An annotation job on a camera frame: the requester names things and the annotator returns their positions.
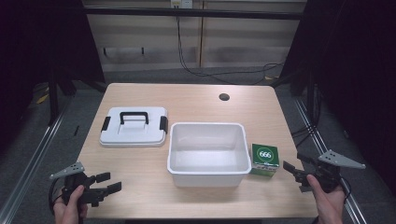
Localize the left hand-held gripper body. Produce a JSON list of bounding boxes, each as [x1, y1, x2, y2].
[[49, 161, 108, 208]]

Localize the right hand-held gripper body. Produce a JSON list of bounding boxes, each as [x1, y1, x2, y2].
[[298, 149, 367, 194]]

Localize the person's left hand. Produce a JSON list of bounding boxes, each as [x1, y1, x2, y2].
[[52, 184, 90, 224]]

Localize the person's right hand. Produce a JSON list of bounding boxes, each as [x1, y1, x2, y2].
[[305, 174, 347, 224]]

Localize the green cardboard box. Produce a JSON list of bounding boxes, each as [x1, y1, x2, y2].
[[249, 143, 280, 178]]

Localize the white plastic storage box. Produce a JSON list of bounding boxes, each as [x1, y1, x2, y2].
[[166, 121, 252, 189]]

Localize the yellow floor tape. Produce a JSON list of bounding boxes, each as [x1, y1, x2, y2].
[[35, 87, 50, 105]]

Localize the black curtain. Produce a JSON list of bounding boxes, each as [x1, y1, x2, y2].
[[0, 0, 106, 157], [270, 0, 396, 197]]

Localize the black horizontal metal bar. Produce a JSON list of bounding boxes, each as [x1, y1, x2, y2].
[[83, 7, 304, 21]]

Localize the metal floor rail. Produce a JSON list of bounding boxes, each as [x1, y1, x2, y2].
[[0, 102, 73, 224], [292, 97, 370, 224]]

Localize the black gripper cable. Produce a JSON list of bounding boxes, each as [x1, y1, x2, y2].
[[48, 176, 66, 216], [338, 175, 353, 202]]

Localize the black cables bundle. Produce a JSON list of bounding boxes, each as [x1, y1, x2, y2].
[[290, 85, 323, 148]]

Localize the white lid with black handle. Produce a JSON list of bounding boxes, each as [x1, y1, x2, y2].
[[99, 106, 169, 148]]

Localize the long black floor cable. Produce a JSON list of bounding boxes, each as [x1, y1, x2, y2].
[[176, 16, 285, 86]]

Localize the white wall socket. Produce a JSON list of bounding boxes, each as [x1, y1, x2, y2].
[[170, 0, 194, 9]]

